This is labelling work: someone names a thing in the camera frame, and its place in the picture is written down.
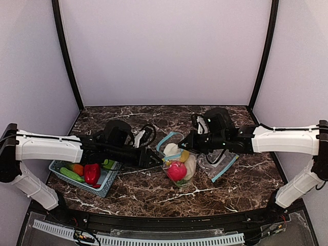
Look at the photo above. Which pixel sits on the large red toy apple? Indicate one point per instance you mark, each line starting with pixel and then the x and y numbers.
pixel 177 171

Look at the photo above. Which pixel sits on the black front frame rail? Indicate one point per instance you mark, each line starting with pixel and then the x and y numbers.
pixel 97 222

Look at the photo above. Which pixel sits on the black frame post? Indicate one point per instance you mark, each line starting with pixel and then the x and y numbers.
pixel 265 54
pixel 65 53

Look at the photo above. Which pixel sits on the green toy cucumber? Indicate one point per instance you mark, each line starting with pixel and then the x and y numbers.
pixel 70 174

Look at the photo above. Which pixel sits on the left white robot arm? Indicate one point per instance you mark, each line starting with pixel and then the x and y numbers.
pixel 115 142

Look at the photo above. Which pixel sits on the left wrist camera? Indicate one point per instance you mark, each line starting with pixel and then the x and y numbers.
pixel 145 137

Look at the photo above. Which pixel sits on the yellow toy potato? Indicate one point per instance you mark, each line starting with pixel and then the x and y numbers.
pixel 184 156

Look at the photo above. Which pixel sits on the white slotted cable duct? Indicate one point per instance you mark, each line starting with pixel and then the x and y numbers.
pixel 121 237

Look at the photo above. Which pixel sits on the right black frame post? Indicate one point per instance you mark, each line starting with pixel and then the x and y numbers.
pixel 265 54

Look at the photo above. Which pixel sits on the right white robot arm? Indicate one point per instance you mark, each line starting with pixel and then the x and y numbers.
pixel 214 130

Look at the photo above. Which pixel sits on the red toy bell pepper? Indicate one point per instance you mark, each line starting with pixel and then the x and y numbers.
pixel 92 173

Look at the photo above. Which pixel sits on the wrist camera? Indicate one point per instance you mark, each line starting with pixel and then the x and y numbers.
pixel 145 137
pixel 200 123

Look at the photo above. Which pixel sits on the left black frame post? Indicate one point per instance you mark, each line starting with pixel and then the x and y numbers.
pixel 65 53

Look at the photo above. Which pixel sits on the small clear zip bag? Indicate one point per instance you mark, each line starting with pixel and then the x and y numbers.
pixel 217 163

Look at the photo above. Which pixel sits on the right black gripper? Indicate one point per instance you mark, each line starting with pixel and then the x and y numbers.
pixel 194 141

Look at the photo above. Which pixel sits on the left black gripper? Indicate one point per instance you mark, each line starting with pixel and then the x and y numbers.
pixel 143 159

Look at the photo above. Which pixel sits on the orange toy carrot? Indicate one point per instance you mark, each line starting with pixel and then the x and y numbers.
pixel 76 168

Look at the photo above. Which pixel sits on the large clear zip bag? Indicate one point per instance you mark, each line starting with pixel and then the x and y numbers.
pixel 172 137

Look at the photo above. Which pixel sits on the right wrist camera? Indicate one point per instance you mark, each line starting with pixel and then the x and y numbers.
pixel 200 123

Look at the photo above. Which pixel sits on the light blue plastic basket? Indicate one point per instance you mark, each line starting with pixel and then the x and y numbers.
pixel 105 181

